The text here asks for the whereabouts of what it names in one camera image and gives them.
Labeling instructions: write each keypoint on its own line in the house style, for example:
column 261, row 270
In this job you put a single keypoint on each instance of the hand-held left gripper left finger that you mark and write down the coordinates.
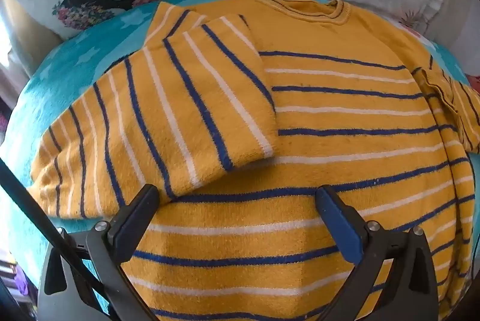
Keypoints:
column 138, row 217

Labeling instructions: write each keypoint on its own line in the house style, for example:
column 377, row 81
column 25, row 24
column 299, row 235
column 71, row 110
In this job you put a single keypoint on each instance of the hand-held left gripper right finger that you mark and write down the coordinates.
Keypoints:
column 343, row 221

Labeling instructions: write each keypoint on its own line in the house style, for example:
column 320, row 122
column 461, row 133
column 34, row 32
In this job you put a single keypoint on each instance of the yellow striped sweater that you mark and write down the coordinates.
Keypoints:
column 330, row 125

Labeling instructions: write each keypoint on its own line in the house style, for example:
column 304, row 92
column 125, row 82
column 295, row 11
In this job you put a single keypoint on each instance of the teal star print blanket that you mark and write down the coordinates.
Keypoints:
column 93, row 43

